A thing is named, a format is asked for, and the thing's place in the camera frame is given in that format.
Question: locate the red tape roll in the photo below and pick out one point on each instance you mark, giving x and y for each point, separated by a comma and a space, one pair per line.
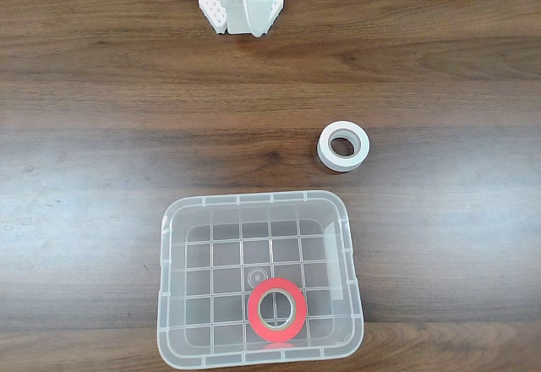
277, 334

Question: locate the clear plastic storage box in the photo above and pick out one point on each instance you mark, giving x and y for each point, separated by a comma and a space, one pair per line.
211, 279

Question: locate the white tape roll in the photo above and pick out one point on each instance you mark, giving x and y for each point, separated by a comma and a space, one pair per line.
342, 164

